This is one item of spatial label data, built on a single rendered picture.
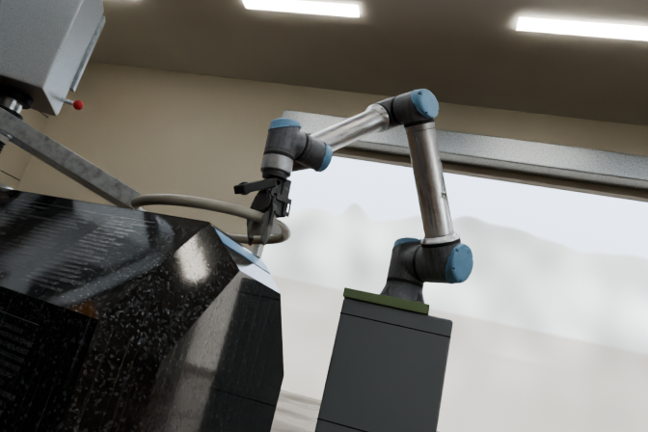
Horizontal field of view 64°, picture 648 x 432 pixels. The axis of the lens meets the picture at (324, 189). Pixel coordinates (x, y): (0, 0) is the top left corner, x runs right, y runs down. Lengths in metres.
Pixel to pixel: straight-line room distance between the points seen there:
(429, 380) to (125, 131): 6.48
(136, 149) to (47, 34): 5.92
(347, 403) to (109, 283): 1.15
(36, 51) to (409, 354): 1.51
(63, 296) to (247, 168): 5.89
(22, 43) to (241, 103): 5.70
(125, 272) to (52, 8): 0.97
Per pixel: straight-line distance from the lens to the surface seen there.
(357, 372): 1.93
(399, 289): 2.06
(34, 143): 1.65
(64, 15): 1.74
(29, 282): 1.05
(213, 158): 7.01
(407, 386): 1.92
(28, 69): 1.68
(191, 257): 1.04
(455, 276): 1.98
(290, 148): 1.49
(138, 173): 7.41
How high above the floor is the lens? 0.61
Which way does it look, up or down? 18 degrees up
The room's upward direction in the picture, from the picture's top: 14 degrees clockwise
